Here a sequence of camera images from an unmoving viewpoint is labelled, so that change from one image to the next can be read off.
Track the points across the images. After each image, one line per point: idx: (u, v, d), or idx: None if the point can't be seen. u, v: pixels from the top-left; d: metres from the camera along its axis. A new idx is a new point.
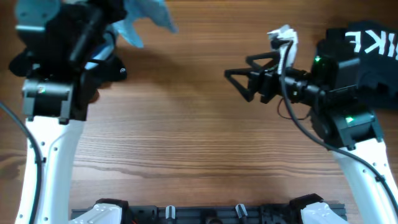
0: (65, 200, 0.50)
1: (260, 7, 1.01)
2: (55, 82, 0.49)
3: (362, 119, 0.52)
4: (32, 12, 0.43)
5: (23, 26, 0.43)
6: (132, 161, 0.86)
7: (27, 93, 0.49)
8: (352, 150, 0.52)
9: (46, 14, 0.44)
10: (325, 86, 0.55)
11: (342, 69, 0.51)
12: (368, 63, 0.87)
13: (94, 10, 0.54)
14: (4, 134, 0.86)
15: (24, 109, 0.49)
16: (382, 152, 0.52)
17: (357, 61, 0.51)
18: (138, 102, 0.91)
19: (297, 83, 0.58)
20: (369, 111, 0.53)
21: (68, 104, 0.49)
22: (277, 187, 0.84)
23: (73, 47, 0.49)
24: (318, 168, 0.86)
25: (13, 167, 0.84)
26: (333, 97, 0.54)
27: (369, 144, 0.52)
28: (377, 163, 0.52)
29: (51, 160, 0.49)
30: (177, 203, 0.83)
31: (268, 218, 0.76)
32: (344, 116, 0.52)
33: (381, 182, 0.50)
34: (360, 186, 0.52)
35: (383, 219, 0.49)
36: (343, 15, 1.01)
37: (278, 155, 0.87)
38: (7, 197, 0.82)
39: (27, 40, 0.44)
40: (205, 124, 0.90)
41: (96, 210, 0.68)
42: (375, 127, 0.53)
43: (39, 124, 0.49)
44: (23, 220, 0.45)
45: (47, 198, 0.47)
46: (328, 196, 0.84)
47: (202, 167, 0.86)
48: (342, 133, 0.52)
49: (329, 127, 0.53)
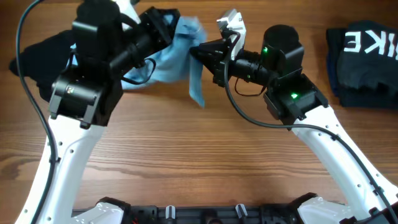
0: (69, 203, 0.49)
1: (260, 7, 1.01)
2: (84, 86, 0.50)
3: (306, 94, 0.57)
4: (91, 14, 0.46)
5: (79, 23, 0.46)
6: (132, 161, 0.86)
7: (56, 91, 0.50)
8: (302, 120, 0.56)
9: (103, 17, 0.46)
10: (274, 72, 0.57)
11: (289, 58, 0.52)
12: (368, 63, 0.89)
13: (142, 36, 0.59)
14: (5, 134, 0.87)
15: (50, 106, 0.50)
16: (331, 114, 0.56)
17: (301, 48, 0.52)
18: (138, 102, 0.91)
19: (250, 65, 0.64)
20: (312, 88, 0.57)
21: (92, 110, 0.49)
22: (277, 187, 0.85)
23: (115, 56, 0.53)
24: (318, 168, 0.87)
25: (13, 167, 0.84)
26: (282, 81, 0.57)
27: (318, 111, 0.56)
28: (329, 125, 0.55)
29: (66, 160, 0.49)
30: (177, 203, 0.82)
31: (268, 218, 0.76)
32: (291, 94, 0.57)
33: (336, 139, 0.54)
34: (322, 150, 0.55)
35: (350, 174, 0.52)
36: (342, 17, 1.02)
37: (278, 155, 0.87)
38: (6, 198, 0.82)
39: (77, 37, 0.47)
40: (205, 124, 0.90)
41: (99, 210, 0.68)
42: (319, 97, 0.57)
43: (61, 124, 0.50)
44: (27, 216, 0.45)
45: (53, 198, 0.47)
46: (327, 196, 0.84)
47: (203, 167, 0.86)
48: (292, 111, 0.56)
49: (281, 107, 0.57)
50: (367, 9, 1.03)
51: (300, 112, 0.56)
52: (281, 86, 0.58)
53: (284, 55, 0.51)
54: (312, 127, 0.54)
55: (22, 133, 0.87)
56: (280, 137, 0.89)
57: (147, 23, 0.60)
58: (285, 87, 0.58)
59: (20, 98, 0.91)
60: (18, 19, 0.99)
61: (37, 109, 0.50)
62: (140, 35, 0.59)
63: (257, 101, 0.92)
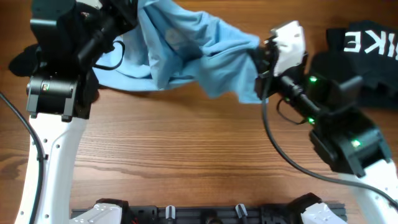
0: (65, 198, 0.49)
1: (259, 8, 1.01)
2: (60, 79, 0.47)
3: (367, 138, 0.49)
4: (46, 9, 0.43)
5: (38, 20, 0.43)
6: (132, 161, 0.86)
7: (31, 90, 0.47)
8: (362, 177, 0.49)
9: (60, 9, 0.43)
10: (324, 106, 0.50)
11: (344, 90, 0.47)
12: (369, 63, 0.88)
13: (106, 19, 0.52)
14: (4, 134, 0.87)
15: (28, 106, 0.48)
16: (392, 173, 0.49)
17: (358, 79, 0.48)
18: (138, 102, 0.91)
19: (295, 86, 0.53)
20: (372, 127, 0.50)
21: (71, 102, 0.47)
22: (277, 187, 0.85)
23: (82, 46, 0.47)
24: (318, 167, 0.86)
25: (13, 167, 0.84)
26: (333, 117, 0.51)
27: (377, 168, 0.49)
28: (389, 188, 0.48)
29: (53, 157, 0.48)
30: (177, 203, 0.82)
31: (268, 218, 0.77)
32: (351, 139, 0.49)
33: (395, 206, 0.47)
34: (374, 213, 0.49)
35: None
36: (342, 17, 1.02)
37: (278, 155, 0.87)
38: (5, 198, 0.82)
39: (38, 35, 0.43)
40: (206, 124, 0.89)
41: (97, 209, 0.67)
42: (382, 147, 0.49)
43: (43, 122, 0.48)
44: (24, 218, 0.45)
45: (48, 197, 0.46)
46: (327, 196, 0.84)
47: (202, 167, 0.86)
48: (347, 158, 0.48)
49: (335, 152, 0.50)
50: (367, 9, 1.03)
51: (356, 162, 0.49)
52: (334, 122, 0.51)
53: (338, 86, 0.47)
54: (371, 189, 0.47)
55: (20, 133, 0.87)
56: (281, 137, 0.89)
57: (108, 6, 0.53)
58: (340, 127, 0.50)
59: (20, 98, 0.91)
60: (18, 18, 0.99)
61: (16, 111, 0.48)
62: (104, 19, 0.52)
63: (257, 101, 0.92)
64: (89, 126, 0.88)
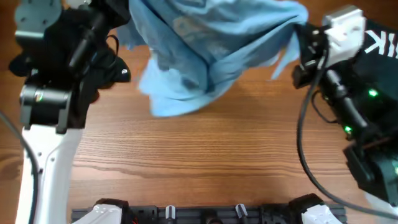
0: (62, 211, 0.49)
1: None
2: (53, 89, 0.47)
3: None
4: (32, 18, 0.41)
5: (23, 32, 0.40)
6: (132, 161, 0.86)
7: (24, 100, 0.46)
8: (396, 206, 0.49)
9: (46, 19, 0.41)
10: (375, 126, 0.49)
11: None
12: None
13: (96, 16, 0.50)
14: (4, 133, 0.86)
15: (20, 117, 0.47)
16: None
17: None
18: (138, 102, 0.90)
19: (339, 86, 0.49)
20: None
21: (66, 113, 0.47)
22: (277, 187, 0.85)
23: (74, 52, 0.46)
24: (318, 167, 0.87)
25: (13, 167, 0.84)
26: (391, 138, 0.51)
27: None
28: None
29: (48, 170, 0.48)
30: (177, 203, 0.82)
31: (268, 218, 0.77)
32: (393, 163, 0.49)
33: None
34: None
35: None
36: None
37: (278, 155, 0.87)
38: (6, 198, 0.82)
39: (27, 47, 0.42)
40: (206, 123, 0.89)
41: (97, 211, 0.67)
42: None
43: (37, 135, 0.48)
44: None
45: (43, 211, 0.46)
46: (327, 196, 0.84)
47: (202, 167, 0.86)
48: (387, 183, 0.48)
49: (372, 174, 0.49)
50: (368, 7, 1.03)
51: (394, 190, 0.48)
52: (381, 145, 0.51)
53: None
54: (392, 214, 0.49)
55: None
56: (281, 136, 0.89)
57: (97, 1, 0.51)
58: (387, 151, 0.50)
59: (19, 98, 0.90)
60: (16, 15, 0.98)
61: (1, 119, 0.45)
62: (94, 15, 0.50)
63: (258, 101, 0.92)
64: (89, 126, 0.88)
